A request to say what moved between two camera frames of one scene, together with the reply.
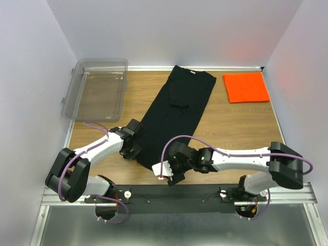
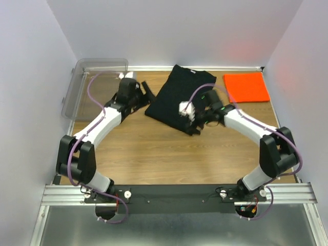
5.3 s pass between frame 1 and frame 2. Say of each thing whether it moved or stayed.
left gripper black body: moved
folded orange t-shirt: stayed
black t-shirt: moved
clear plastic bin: stayed
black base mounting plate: stayed
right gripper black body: moved
